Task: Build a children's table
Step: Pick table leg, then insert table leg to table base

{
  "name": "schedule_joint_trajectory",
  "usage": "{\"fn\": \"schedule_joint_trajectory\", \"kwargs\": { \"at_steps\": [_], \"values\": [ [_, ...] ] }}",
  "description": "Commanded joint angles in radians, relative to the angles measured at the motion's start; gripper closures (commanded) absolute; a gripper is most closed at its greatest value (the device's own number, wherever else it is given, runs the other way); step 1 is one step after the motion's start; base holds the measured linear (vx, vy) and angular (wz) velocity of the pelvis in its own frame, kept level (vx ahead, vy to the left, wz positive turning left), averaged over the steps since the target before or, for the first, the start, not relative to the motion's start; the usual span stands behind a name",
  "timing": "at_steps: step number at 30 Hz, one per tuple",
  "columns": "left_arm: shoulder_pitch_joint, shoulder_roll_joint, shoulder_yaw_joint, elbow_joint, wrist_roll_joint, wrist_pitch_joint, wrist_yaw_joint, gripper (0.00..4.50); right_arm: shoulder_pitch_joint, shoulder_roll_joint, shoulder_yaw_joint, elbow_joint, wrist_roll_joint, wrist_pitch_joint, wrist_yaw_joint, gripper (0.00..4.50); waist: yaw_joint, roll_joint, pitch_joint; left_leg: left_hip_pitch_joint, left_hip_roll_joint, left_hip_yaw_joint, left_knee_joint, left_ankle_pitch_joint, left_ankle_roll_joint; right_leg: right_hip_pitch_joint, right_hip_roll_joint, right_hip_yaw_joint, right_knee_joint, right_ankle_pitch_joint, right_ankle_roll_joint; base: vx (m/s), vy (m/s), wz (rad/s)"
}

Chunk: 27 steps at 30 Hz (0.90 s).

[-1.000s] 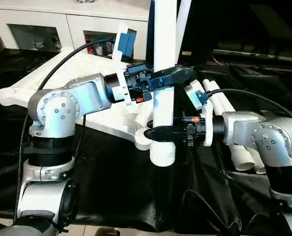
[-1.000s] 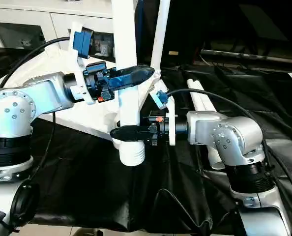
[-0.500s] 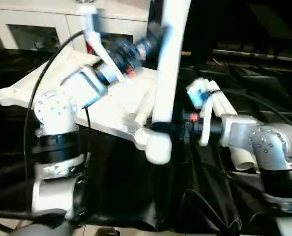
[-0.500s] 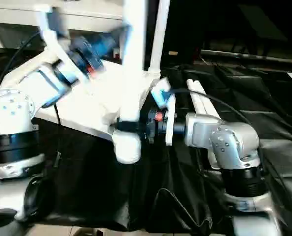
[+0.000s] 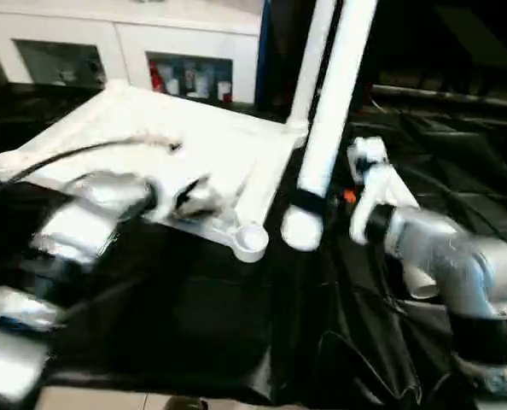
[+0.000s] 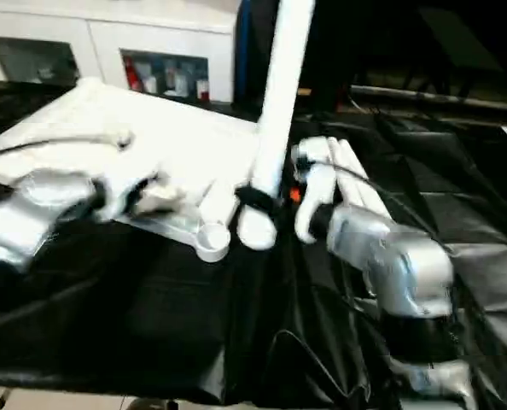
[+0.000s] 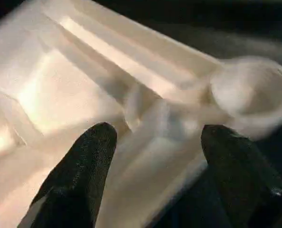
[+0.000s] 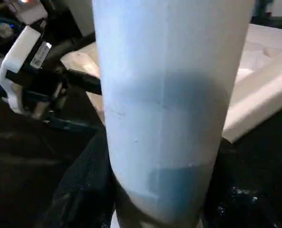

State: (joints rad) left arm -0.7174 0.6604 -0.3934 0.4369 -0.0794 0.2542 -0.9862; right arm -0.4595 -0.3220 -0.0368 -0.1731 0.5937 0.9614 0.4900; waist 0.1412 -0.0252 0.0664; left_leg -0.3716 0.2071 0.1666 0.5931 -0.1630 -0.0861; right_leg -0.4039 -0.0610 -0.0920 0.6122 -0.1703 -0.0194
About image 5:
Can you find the white plastic table top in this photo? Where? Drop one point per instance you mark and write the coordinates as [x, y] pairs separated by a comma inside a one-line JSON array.
[[151, 141]]

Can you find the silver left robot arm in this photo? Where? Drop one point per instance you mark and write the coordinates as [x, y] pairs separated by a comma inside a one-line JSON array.
[[87, 205]]

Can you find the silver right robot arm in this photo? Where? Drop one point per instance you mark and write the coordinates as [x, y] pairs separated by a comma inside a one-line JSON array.
[[462, 256]]

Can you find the black work mat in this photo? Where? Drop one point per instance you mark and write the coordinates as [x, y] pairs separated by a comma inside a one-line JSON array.
[[172, 320]]

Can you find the dark metal rod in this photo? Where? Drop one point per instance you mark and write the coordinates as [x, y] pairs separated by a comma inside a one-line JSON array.
[[450, 97]]

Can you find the black case with gold label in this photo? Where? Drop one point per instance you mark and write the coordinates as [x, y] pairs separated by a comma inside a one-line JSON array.
[[279, 51]]

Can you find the white glass-door cabinet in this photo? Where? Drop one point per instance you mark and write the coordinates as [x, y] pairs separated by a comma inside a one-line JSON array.
[[121, 38]]

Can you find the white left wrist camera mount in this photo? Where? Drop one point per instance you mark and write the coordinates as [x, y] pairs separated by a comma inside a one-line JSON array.
[[168, 192]]

